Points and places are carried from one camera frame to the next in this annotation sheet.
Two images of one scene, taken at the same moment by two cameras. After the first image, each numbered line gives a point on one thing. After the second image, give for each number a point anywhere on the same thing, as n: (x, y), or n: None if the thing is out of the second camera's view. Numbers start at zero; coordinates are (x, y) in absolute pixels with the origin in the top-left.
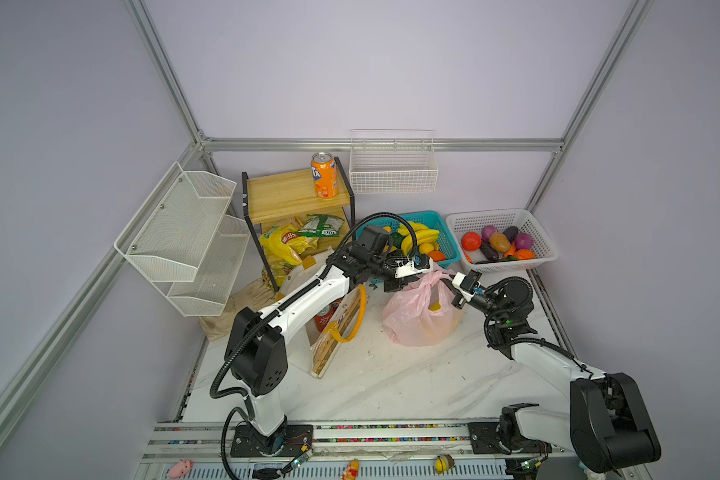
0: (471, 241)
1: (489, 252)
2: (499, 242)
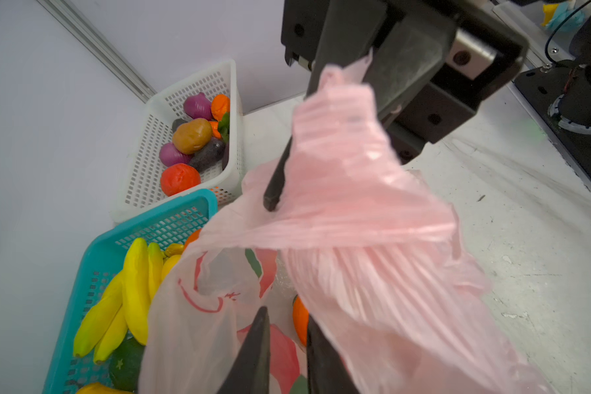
0: (178, 177)
1: (208, 156)
2: (192, 136)
